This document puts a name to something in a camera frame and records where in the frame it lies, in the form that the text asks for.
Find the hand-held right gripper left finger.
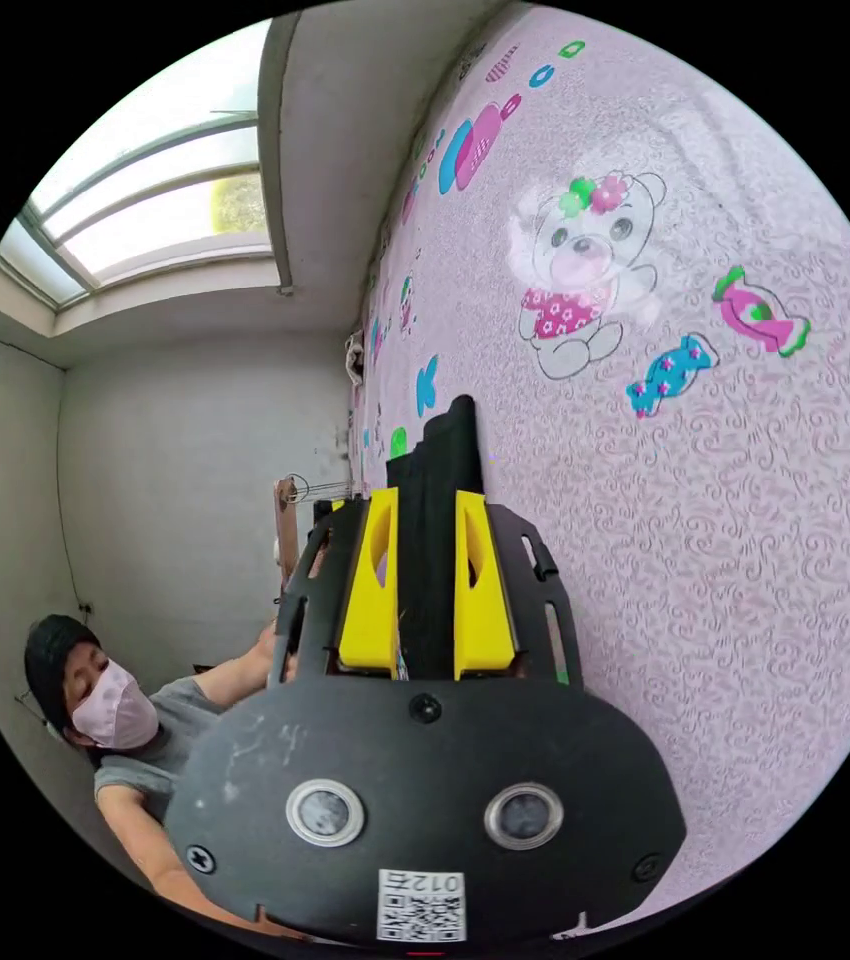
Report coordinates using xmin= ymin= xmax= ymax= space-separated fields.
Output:
xmin=337 ymin=487 xmax=402 ymax=669

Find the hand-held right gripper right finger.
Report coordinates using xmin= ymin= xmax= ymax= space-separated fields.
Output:
xmin=454 ymin=490 xmax=522 ymax=682

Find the black short sleeve shirt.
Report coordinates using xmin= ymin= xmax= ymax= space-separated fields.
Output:
xmin=385 ymin=394 xmax=487 ymax=684

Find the person's right forearm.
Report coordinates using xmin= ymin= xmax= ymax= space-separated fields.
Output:
xmin=97 ymin=785 xmax=265 ymax=940

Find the person's left forearm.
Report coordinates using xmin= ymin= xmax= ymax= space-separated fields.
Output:
xmin=190 ymin=628 xmax=276 ymax=712

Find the person's left hand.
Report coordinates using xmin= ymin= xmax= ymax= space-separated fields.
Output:
xmin=256 ymin=622 xmax=299 ymax=686

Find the bed with pink printed sheet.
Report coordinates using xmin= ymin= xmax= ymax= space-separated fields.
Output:
xmin=346 ymin=1 xmax=850 ymax=943

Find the person's body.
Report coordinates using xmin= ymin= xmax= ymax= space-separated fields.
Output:
xmin=21 ymin=613 xmax=228 ymax=826

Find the window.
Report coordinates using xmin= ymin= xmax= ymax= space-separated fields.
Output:
xmin=0 ymin=17 xmax=300 ymax=313

